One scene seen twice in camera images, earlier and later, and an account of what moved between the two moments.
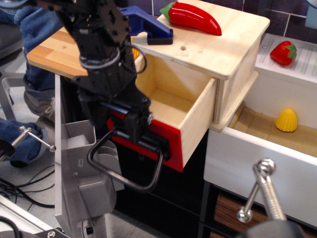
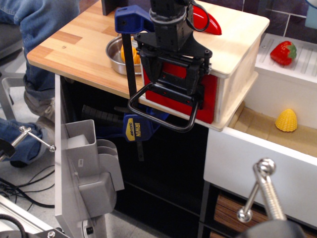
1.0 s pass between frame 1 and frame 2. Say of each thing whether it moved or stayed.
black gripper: moved
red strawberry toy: stayed
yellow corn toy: stayed
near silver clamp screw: stayed
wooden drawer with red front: moved
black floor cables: stayed
